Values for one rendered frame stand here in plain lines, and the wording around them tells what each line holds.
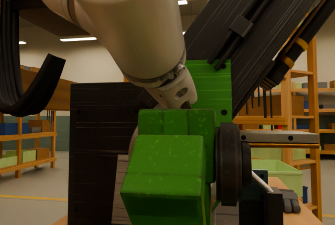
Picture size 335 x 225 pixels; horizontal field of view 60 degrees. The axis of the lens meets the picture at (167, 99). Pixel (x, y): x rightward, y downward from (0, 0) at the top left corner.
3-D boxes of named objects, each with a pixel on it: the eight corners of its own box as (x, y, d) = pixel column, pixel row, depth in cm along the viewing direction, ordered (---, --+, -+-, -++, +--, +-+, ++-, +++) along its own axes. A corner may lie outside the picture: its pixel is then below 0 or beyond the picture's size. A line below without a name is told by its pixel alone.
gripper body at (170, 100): (203, 62, 34) (205, 97, 45) (148, 13, 38) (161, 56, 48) (155, 103, 33) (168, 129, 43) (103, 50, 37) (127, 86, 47)
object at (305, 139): (298, 142, 74) (298, 130, 74) (319, 149, 58) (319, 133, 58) (149, 140, 81) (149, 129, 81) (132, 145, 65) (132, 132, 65)
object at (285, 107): (287, 242, 272) (281, -6, 288) (167, 189, 472) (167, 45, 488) (323, 231, 299) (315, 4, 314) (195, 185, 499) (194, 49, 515)
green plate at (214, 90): (232, 177, 55) (229, 75, 62) (234, 174, 48) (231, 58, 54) (172, 174, 57) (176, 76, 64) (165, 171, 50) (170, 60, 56)
